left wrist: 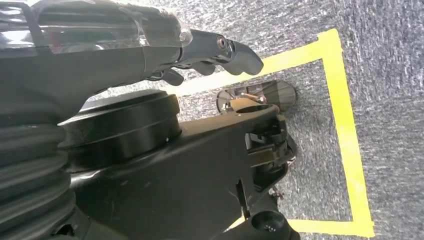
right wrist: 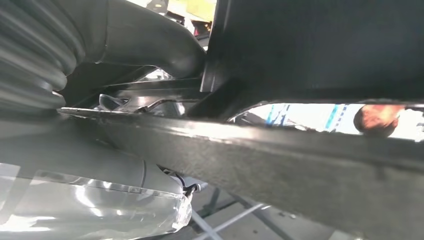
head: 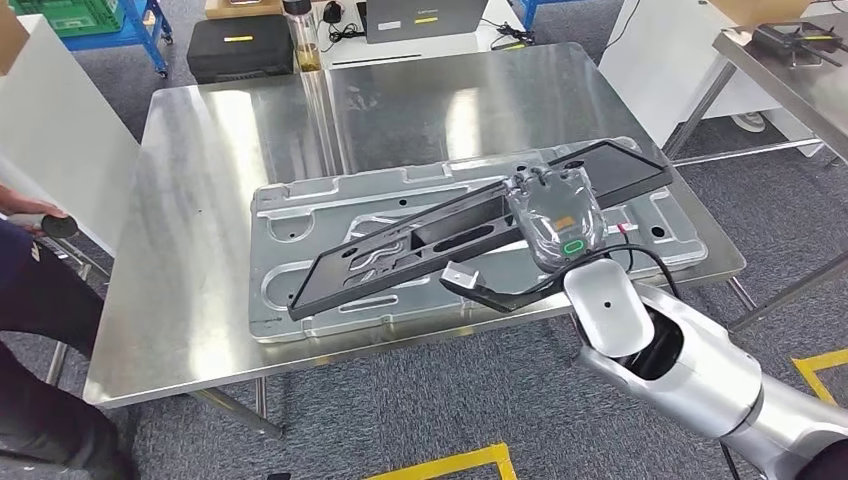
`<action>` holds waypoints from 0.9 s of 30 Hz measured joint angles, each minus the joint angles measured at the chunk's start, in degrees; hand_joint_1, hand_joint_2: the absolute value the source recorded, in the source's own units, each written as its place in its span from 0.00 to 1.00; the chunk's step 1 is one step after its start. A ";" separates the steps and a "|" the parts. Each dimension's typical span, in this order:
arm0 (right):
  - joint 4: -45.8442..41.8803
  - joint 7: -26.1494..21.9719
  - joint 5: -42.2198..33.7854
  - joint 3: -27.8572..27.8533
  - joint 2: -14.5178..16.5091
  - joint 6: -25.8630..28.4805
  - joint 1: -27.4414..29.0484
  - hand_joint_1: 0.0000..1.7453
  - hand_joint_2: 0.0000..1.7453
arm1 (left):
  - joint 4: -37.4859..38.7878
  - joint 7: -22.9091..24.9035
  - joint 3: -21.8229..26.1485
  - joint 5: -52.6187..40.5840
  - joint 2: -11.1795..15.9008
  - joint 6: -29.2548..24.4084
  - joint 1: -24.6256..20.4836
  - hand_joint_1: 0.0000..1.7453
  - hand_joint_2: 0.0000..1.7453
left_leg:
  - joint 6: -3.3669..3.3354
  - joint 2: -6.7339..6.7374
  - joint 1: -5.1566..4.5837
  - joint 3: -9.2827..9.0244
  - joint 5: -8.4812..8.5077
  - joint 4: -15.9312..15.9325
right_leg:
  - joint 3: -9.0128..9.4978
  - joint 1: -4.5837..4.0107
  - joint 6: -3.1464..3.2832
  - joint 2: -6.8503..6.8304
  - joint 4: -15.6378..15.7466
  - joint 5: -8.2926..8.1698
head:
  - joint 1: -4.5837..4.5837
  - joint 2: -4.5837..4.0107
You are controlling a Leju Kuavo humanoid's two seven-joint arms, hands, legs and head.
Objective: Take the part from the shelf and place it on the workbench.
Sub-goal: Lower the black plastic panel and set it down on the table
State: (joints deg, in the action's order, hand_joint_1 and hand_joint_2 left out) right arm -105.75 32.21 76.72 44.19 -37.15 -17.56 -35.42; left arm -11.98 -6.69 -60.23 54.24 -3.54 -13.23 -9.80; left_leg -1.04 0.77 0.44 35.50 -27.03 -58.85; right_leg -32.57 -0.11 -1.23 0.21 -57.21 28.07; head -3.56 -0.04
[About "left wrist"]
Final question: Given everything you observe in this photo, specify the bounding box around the black robot left leg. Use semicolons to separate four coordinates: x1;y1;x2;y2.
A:
57;89;301;240

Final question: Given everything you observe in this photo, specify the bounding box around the black robot left foot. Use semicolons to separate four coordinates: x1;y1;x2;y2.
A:
216;80;298;115

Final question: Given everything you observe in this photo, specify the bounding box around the yellow floor tape rectangle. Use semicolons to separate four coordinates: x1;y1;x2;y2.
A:
162;28;376;239

